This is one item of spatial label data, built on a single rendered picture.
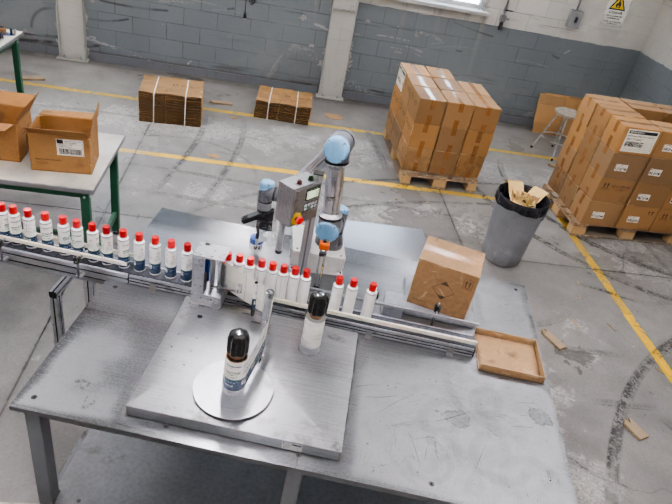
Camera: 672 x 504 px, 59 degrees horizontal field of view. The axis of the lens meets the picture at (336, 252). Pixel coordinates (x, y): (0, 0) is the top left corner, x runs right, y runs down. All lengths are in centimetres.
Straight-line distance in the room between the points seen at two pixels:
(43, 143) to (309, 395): 231
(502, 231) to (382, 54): 365
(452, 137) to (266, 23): 298
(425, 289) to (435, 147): 325
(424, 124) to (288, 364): 384
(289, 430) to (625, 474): 231
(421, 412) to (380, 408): 17
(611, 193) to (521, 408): 365
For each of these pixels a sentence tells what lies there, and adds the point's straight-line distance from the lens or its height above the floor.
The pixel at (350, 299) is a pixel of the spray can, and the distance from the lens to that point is 274.
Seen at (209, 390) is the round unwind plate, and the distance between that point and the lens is 239.
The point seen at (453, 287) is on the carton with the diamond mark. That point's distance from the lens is 296.
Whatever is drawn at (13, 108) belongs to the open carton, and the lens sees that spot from 430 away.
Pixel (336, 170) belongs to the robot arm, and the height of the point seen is 144.
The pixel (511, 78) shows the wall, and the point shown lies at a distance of 853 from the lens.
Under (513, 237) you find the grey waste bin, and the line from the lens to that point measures 512.
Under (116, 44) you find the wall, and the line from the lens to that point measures 824.
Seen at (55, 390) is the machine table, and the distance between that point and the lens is 252.
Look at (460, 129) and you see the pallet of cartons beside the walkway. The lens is 607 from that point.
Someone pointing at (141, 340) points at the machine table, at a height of 83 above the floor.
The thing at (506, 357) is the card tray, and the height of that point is 83.
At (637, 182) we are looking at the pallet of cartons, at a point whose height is 63.
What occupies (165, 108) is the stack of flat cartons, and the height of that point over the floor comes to 16.
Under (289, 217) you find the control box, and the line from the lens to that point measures 257.
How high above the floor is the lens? 266
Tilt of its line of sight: 33 degrees down
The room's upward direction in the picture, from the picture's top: 12 degrees clockwise
